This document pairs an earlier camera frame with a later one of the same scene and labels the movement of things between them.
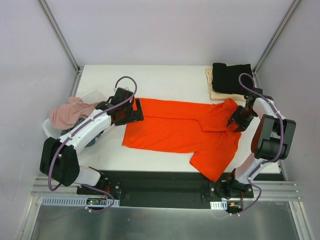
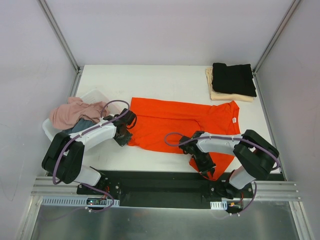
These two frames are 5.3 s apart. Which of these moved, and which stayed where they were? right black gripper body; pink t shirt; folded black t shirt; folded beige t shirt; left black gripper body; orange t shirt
Moved: left black gripper body; right black gripper body
Stayed: folded black t shirt; orange t shirt; pink t shirt; folded beige t shirt
